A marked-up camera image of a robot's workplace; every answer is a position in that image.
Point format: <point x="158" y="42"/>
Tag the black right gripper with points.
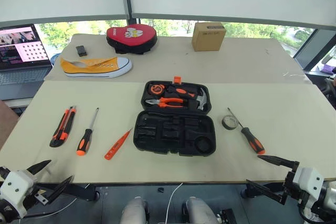
<point x="288" y="184"/>

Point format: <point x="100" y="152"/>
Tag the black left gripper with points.
<point x="39" y="195"/>

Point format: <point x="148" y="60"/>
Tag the orange black utility knife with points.
<point x="63" y="129"/>

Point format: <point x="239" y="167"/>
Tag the black tape roll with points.
<point x="224" y="124"/>

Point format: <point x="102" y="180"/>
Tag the orange tester pen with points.
<point x="115" y="148"/>

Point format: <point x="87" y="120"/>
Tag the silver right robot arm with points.
<point x="328" y="195"/>

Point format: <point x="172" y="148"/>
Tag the black plastic tool case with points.
<point x="170" y="134"/>

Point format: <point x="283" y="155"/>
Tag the black floor device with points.
<point x="226" y="216"/>

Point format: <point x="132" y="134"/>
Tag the brown rounded object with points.
<point x="6" y="124"/>

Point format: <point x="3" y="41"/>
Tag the grey rounded shape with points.
<point x="199" y="211"/>
<point x="134" y="211"/>

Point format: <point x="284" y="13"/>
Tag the open grey laptop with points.
<point x="21" y="77"/>

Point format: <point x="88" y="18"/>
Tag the dark chair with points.
<point x="329" y="87"/>

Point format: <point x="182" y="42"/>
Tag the small black floor object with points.
<point x="160" y="189"/>

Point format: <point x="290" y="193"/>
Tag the yellow canvas sneaker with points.
<point x="86" y="68"/>

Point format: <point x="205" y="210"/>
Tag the blue round object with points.
<point x="55" y="58"/>

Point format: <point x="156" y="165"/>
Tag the purple object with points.
<point x="329" y="68"/>

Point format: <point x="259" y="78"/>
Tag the small black box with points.
<point x="81" y="50"/>

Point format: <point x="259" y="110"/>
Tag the dark window side panel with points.
<point x="312" y="48"/>

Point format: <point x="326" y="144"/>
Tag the orange black tape measure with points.
<point x="156" y="89"/>

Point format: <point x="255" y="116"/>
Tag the brown cardboard box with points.
<point x="207" y="39"/>

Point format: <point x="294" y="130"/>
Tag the red heart-shaped pad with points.
<point x="123" y="37"/>

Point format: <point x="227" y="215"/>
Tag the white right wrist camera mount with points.
<point x="309" y="179"/>

